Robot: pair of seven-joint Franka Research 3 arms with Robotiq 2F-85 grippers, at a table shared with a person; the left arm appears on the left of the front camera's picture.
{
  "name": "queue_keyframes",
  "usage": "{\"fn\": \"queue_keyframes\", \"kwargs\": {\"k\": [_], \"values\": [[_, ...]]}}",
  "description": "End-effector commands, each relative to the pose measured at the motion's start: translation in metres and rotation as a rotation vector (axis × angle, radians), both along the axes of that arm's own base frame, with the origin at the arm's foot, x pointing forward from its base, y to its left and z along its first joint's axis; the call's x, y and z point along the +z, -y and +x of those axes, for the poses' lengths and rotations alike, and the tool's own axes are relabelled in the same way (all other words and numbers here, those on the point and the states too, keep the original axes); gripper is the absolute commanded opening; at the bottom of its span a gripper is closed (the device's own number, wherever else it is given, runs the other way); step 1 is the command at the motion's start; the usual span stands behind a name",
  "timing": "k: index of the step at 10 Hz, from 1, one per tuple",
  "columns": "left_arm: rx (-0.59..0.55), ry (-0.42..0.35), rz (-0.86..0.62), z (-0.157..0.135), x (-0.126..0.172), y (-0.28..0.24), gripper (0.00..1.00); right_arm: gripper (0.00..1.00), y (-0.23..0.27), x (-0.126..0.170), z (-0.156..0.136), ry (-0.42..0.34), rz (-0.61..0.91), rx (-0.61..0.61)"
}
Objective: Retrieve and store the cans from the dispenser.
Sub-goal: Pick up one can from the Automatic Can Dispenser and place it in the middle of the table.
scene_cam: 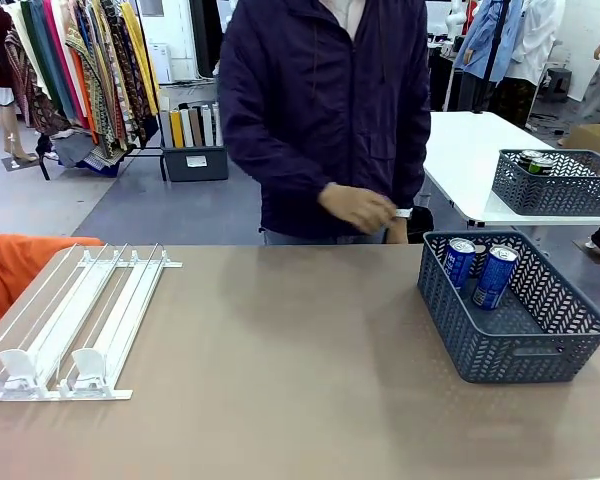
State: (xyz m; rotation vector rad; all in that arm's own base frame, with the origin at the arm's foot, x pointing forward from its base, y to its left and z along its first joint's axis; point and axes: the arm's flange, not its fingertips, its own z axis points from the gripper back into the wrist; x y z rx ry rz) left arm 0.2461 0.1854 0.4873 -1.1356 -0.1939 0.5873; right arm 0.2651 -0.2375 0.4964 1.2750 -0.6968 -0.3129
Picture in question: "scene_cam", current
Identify hanging green fabric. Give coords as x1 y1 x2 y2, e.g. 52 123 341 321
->
19 0 77 121

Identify hanging yellow fabric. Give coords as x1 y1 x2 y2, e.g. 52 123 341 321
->
118 0 160 117

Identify hanging patterned fabrics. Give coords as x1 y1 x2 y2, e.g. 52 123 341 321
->
62 0 149 151

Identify person left hand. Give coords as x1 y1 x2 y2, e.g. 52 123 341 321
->
385 217 411 245

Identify white air purifier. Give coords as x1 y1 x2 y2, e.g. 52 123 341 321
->
147 42 175 85

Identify person torso navy jacket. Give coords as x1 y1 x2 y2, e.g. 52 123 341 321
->
218 0 434 246

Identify grey plastic woven basket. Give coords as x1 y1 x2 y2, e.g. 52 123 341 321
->
416 230 600 385
490 148 600 218

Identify hanging orange fabric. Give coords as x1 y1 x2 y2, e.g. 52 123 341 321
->
71 49 100 145

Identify yellow board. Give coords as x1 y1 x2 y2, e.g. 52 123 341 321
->
169 110 185 149

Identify person left forearm navy sleeve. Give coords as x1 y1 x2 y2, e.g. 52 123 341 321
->
392 149 433 221

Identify white dispenser pusher paddle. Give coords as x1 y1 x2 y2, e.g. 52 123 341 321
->
0 349 40 390
70 348 113 387

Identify hanging light blue shirt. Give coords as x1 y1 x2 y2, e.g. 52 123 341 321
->
452 0 525 85

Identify brown cardboard box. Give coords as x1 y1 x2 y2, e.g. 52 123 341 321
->
561 123 600 164

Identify hanging white shirt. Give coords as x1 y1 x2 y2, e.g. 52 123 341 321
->
503 0 567 87

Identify person right forearm navy sleeve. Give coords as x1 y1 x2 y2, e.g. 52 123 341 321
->
252 134 344 216

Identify black garment stand pole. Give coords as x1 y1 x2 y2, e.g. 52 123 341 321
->
472 0 512 115

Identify white mannequin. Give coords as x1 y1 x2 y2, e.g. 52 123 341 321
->
445 0 477 55

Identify orange cloth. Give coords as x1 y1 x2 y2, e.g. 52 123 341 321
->
0 233 105 331

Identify person right hand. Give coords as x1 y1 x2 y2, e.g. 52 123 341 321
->
317 182 398 236

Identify white can dispenser rack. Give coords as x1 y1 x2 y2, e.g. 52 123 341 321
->
0 242 184 403

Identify pile of cloths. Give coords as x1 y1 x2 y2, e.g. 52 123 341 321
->
36 128 129 179

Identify white side table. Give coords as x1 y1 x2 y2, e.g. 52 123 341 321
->
422 110 600 260

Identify brown board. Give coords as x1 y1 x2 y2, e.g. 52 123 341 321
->
188 107 204 148

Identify black soda can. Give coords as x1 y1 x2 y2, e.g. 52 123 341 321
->
516 149 545 170
527 156 557 176

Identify black clothes rack frame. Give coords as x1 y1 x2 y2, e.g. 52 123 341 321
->
123 0 169 182

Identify blue Pocari Sweat can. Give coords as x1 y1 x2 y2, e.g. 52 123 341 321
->
471 245 521 312
444 237 478 295

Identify person blue jeans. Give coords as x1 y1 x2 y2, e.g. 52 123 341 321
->
262 227 389 246

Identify black stool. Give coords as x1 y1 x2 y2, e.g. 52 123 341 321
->
536 66 574 105

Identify grey storage bin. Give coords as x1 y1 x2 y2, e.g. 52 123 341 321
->
160 143 230 183

